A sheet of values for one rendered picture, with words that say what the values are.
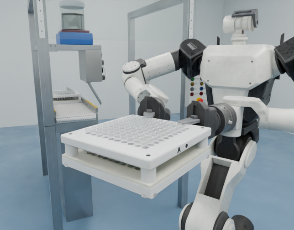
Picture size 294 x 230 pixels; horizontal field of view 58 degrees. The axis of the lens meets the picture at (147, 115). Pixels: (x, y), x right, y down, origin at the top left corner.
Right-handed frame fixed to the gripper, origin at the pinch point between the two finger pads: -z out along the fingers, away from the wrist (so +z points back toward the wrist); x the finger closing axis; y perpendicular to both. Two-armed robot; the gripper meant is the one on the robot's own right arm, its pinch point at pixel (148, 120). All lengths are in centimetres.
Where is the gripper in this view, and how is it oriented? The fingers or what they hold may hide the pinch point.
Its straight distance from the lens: 73.4
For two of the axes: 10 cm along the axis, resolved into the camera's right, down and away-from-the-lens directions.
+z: 0.9, -2.0, 9.8
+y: -10.0, -0.3, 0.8
